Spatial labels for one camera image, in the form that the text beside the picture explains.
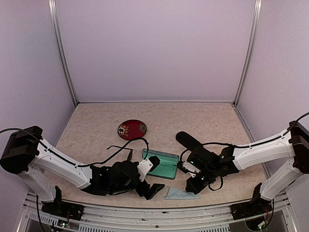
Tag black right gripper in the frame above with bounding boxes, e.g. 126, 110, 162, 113
185, 165, 218, 194

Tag blue cloth pouch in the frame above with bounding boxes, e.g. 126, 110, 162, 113
163, 187, 200, 200

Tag blue-grey hard glasses case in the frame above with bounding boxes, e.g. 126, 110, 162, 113
147, 150, 179, 180

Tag black glasses case beige lining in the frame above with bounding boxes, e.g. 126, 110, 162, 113
176, 131, 204, 152

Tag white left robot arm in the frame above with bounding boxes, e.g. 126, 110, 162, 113
0, 126, 165, 215

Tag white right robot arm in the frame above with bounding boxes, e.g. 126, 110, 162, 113
176, 121, 309, 215

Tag red floral plate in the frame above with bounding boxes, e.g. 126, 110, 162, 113
117, 119, 147, 141

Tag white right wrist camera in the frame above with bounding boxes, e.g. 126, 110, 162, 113
177, 161, 200, 178

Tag black frame sunglasses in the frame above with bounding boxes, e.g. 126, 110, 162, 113
107, 145, 133, 161

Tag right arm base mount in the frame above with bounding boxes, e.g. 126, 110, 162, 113
230, 183, 273, 220

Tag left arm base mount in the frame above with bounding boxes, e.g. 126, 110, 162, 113
42, 186, 84, 221

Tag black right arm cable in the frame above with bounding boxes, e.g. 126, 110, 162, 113
180, 111, 309, 165

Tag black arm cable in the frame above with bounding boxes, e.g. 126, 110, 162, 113
0, 128, 149, 170
180, 111, 309, 165

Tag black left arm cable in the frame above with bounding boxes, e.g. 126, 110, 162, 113
0, 128, 149, 170

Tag right metal corner post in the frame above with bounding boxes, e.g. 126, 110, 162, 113
233, 0, 263, 108

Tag metal corner post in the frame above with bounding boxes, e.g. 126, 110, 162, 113
233, 0, 263, 108
48, 0, 79, 108

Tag left metal corner post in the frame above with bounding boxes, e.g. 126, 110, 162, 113
48, 0, 79, 108

